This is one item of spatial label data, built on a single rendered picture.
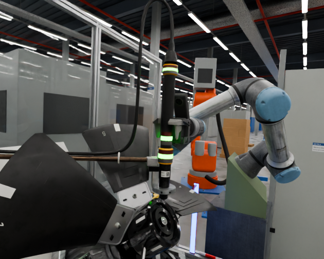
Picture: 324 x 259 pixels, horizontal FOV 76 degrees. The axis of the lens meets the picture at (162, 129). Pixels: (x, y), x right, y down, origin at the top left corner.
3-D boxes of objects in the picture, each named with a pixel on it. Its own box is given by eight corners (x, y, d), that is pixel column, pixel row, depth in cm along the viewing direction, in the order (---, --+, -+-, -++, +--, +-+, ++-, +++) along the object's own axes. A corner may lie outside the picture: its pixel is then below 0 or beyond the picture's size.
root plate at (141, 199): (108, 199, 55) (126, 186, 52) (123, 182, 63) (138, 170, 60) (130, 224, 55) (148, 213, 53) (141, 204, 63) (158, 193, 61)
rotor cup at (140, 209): (99, 240, 48) (137, 217, 43) (125, 203, 62) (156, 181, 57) (139, 285, 49) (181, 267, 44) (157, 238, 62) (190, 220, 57)
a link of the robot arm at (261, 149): (258, 155, 124) (277, 141, 119) (270, 171, 113) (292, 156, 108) (247, 146, 119) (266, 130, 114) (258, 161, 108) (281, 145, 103)
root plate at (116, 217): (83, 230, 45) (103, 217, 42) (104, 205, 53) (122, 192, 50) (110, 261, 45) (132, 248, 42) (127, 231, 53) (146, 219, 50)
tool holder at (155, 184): (146, 195, 57) (147, 160, 56) (144, 186, 64) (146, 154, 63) (177, 195, 58) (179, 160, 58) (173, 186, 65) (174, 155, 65)
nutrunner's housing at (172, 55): (157, 201, 59) (166, 38, 57) (156, 196, 63) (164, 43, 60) (171, 201, 60) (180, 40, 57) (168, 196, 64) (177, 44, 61)
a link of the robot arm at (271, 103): (285, 160, 111) (269, 73, 83) (304, 181, 99) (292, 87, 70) (264, 169, 113) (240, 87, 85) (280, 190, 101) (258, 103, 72)
